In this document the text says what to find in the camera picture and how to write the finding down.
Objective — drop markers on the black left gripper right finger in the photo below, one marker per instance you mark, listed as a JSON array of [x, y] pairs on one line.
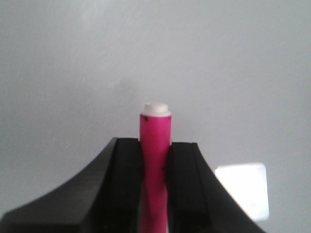
[[197, 201]]

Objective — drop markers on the pink highlighter pen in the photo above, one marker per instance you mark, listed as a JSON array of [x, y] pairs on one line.
[[155, 140]]

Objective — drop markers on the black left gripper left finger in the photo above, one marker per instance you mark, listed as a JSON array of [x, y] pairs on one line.
[[102, 198]]

